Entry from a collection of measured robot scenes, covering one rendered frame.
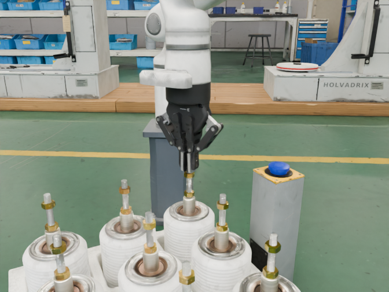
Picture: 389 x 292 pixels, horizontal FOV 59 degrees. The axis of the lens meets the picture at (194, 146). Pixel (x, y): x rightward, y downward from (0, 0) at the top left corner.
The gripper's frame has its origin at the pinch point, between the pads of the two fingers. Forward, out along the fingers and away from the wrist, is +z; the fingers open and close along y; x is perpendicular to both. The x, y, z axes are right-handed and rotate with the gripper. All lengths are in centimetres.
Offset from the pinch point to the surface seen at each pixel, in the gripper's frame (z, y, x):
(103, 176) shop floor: 35, 70, -40
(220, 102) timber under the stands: 28, 82, -160
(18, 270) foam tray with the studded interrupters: 17.2, 20.4, 22.8
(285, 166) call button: 2.4, -13.5, -12.4
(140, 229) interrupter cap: 9.8, 3.2, 10.1
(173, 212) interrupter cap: 9.9, 1.9, 2.5
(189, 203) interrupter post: 7.9, -0.6, 1.0
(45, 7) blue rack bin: -46, 431, -274
